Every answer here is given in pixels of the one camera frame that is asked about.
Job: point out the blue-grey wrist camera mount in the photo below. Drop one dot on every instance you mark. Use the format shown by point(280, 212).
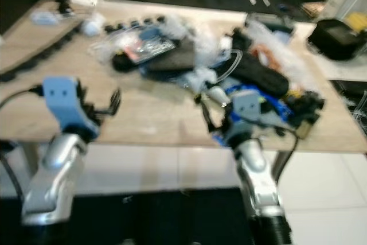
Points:
point(251, 110)
point(66, 101)

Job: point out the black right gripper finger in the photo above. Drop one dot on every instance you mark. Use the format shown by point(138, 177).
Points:
point(209, 119)

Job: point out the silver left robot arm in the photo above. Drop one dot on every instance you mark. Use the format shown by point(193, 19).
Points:
point(49, 182)

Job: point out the light wooden table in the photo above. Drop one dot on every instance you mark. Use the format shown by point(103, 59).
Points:
point(160, 119)

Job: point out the blue plastic wrapper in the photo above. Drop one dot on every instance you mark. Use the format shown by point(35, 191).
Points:
point(281, 107)

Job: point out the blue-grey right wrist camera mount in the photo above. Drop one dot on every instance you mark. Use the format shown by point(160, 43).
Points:
point(251, 110)

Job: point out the yellow packet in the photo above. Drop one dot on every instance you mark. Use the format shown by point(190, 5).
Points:
point(356, 22)

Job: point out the black bag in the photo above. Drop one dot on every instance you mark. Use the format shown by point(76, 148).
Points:
point(335, 38)

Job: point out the black floor mat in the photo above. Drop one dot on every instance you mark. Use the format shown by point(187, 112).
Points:
point(137, 219)

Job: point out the black foam cylinder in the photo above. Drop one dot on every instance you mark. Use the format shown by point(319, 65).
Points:
point(261, 73)

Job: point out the pale blue white device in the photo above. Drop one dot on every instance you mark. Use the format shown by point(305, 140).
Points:
point(47, 17)

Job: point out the black gadget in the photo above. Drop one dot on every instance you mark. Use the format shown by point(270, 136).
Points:
point(304, 107)

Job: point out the long black ribbed strip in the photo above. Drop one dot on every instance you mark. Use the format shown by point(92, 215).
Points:
point(43, 55)

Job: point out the crumpled clear plastic bag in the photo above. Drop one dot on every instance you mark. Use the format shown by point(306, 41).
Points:
point(209, 44)

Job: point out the dark grey pouch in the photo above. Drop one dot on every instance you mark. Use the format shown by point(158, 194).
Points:
point(175, 58)

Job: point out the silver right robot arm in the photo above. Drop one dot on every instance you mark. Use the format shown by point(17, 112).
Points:
point(261, 182)

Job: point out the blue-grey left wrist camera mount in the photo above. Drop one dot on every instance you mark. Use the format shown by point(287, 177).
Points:
point(66, 101)

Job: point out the clear printed plastic package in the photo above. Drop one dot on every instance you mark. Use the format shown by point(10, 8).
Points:
point(140, 44)

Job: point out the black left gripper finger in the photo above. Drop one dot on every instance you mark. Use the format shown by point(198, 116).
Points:
point(115, 100)
point(104, 115)

